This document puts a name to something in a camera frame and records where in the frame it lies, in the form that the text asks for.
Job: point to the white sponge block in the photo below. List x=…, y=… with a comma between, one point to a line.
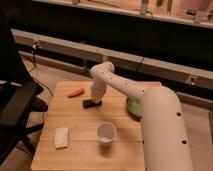
x=61, y=137

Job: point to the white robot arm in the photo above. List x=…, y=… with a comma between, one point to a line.
x=164, y=135

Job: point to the black eraser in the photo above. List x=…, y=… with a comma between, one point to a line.
x=89, y=103

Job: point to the black office chair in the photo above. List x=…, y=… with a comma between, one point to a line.
x=18, y=97

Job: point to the orange carrot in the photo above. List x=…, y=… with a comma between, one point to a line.
x=75, y=93

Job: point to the green bowl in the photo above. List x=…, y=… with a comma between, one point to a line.
x=133, y=107

